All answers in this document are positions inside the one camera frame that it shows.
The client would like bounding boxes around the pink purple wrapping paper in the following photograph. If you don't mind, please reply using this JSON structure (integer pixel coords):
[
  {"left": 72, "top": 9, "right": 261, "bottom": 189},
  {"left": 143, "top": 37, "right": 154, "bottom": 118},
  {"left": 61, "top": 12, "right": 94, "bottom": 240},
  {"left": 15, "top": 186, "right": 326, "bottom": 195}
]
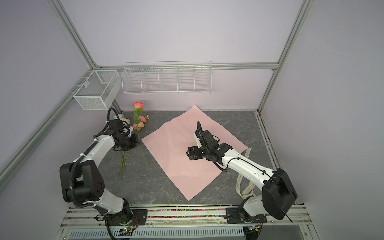
[{"left": 142, "top": 106, "right": 247, "bottom": 201}]

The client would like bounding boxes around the pink spray rose stem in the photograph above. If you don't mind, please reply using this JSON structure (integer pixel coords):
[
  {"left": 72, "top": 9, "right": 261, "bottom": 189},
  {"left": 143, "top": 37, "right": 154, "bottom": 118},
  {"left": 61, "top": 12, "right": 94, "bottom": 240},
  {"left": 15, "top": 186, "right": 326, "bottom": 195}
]
[{"left": 133, "top": 115, "right": 150, "bottom": 133}]

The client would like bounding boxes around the dark pink rose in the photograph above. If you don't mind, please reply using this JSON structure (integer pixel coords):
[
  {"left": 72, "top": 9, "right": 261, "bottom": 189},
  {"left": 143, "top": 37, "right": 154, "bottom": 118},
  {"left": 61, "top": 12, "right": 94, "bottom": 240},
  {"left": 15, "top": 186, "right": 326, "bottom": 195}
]
[{"left": 132, "top": 101, "right": 150, "bottom": 171}]

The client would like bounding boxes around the cream rose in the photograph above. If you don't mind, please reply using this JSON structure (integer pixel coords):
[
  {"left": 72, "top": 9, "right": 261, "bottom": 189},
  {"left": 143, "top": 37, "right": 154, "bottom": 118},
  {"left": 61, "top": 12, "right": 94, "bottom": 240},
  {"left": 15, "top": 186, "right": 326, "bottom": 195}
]
[{"left": 119, "top": 118, "right": 131, "bottom": 180}]

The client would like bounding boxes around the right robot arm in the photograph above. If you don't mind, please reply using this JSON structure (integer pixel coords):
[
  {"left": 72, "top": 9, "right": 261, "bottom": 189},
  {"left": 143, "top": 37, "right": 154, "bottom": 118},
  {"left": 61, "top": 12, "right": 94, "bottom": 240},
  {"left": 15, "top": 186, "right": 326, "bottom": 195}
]
[{"left": 186, "top": 122, "right": 298, "bottom": 223}]

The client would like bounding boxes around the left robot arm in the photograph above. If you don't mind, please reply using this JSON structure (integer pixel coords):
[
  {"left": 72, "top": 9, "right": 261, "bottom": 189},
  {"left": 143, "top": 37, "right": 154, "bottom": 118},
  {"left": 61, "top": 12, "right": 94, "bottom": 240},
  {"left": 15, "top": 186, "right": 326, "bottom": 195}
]
[{"left": 60, "top": 108, "right": 138, "bottom": 226}]

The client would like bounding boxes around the cream printed ribbon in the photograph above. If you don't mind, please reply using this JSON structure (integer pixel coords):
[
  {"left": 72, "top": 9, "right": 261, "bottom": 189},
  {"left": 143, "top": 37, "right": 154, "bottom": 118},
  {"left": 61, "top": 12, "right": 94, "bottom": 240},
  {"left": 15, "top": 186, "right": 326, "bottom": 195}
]
[{"left": 235, "top": 146, "right": 256, "bottom": 199}]

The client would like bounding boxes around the small white mesh basket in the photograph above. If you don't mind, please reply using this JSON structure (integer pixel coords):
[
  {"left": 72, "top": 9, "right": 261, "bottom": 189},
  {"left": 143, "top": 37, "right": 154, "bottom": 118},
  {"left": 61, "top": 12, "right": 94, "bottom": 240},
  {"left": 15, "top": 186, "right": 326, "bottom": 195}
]
[{"left": 74, "top": 70, "right": 122, "bottom": 111}]

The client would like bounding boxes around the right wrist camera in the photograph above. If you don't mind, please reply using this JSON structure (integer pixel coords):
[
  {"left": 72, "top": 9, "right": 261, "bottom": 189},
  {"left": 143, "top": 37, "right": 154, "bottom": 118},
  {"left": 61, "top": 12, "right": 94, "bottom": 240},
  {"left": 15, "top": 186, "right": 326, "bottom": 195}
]
[{"left": 194, "top": 134, "right": 202, "bottom": 148}]

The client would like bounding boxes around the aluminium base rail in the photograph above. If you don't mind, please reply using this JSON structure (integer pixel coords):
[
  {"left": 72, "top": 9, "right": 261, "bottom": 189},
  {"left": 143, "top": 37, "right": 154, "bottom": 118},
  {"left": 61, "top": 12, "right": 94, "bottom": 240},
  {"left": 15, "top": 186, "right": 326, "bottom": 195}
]
[{"left": 55, "top": 205, "right": 319, "bottom": 240}]

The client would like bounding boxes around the long white wire basket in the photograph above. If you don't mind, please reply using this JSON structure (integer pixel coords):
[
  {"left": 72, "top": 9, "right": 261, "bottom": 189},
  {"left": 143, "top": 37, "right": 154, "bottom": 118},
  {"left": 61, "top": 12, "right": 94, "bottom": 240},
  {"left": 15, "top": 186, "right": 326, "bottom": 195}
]
[{"left": 122, "top": 61, "right": 212, "bottom": 94}]

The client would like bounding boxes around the aluminium frame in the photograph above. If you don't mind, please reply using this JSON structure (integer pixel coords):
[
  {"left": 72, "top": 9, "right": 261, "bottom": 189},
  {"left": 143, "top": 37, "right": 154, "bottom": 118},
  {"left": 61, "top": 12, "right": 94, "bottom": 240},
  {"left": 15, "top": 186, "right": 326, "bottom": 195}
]
[{"left": 1, "top": 1, "right": 314, "bottom": 190}]

